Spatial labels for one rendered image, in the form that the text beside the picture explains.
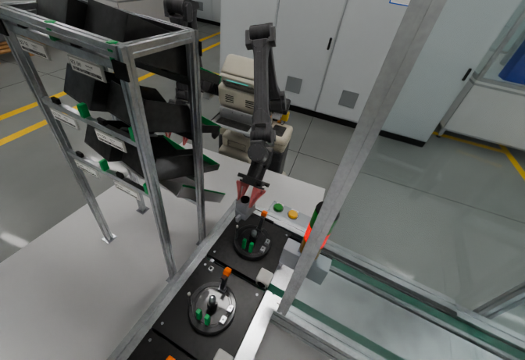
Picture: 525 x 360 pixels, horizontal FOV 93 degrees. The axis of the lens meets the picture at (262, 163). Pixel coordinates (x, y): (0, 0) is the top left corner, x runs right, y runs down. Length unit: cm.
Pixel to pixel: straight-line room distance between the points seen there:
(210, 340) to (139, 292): 33
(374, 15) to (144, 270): 329
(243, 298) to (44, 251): 77
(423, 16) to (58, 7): 62
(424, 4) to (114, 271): 110
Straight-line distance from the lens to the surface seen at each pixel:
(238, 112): 144
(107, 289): 109
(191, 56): 60
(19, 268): 126
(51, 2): 72
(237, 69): 134
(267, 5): 369
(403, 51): 34
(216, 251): 95
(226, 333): 86
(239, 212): 86
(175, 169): 74
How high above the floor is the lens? 180
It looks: 40 degrees down
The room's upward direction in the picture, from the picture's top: 9 degrees clockwise
